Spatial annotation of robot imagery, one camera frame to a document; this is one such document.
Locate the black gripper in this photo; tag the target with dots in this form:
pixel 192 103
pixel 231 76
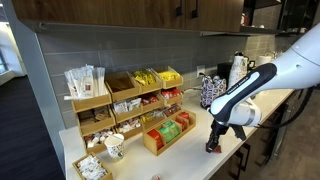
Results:
pixel 216 131

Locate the red sachet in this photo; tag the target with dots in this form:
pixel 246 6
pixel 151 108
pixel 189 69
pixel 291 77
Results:
pixel 217 149

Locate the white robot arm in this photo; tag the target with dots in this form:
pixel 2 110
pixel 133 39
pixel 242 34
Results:
pixel 297 68

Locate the front wooden tea stand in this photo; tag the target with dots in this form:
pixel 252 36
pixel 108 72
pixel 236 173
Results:
pixel 160 134

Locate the loose coffee pod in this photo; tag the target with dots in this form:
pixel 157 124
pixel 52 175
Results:
pixel 156 177

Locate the black coffee machine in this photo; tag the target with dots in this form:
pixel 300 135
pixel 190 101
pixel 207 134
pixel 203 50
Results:
pixel 223 70

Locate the patterned paper cup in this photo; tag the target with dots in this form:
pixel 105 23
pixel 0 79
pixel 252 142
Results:
pixel 115 146

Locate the small wooden sugar box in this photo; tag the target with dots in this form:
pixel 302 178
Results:
pixel 90 167

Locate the upper wooden cabinet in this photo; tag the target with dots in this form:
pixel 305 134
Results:
pixel 202 15

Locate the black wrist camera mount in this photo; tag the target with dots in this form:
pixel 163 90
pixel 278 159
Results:
pixel 239 132

